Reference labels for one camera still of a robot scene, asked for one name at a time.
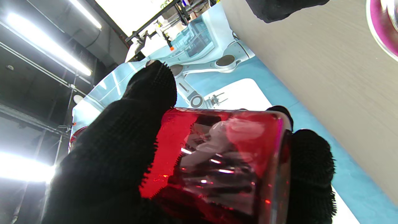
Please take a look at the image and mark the small white cotton ball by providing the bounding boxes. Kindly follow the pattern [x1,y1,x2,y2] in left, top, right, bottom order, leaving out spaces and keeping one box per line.
[225,120,265,143]

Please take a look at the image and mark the black metal frame stand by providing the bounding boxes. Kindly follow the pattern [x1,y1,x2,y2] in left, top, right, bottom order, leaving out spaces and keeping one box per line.
[124,0,220,50]

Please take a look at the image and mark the magenta tray liner pad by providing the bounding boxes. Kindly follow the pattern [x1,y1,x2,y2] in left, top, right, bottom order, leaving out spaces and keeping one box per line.
[370,0,394,41]

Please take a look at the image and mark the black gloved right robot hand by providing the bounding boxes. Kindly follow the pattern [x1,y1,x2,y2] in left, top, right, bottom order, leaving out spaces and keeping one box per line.
[245,0,330,24]

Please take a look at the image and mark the red transparent sample bottle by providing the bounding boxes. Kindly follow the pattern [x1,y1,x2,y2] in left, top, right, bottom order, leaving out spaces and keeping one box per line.
[69,107,293,224]

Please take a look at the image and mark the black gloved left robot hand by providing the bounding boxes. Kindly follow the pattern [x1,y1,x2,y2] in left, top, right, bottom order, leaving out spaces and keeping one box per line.
[42,60,337,224]

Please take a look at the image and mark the steel kidney-shaped tray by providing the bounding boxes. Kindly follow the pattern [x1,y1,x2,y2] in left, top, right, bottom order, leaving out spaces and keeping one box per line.
[365,0,398,62]

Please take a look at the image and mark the long fluorescent ceiling light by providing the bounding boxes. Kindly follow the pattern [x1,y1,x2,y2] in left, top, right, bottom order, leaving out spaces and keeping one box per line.
[6,12,93,77]
[0,151,58,185]
[68,0,103,30]

